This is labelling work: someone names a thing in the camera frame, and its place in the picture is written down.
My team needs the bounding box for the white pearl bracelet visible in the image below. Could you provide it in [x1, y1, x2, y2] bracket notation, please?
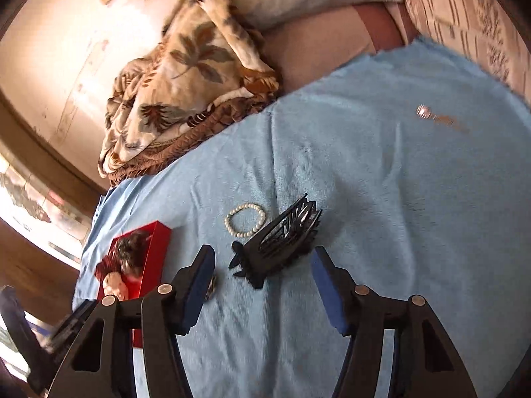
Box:
[224, 202, 266, 239]

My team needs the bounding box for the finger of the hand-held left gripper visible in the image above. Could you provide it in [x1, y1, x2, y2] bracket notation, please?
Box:
[43, 298, 99, 353]

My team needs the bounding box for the brown mesh beaded hair bow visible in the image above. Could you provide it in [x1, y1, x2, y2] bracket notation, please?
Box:
[110, 232, 152, 278]

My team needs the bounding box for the black hair claw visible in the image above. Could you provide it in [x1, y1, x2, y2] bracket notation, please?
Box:
[228, 193, 323, 291]

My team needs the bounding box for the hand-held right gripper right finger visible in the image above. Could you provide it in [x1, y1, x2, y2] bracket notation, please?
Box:
[311, 245, 478, 398]

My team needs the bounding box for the light blue towel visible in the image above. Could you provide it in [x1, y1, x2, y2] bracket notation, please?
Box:
[72, 37, 531, 398]

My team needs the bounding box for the leaf print quilt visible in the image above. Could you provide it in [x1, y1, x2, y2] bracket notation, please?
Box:
[97, 0, 283, 187]

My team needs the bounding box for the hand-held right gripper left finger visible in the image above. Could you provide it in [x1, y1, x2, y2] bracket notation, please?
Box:
[47, 244, 216, 398]

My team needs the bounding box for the red box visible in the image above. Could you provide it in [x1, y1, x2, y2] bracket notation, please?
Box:
[96, 221, 172, 349]

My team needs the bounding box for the striped floral pillow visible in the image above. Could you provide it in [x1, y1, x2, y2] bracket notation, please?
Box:
[392, 0, 531, 104]

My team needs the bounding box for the red plaid scrunchie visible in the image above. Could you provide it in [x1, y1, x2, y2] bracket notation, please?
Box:
[95, 253, 125, 283]

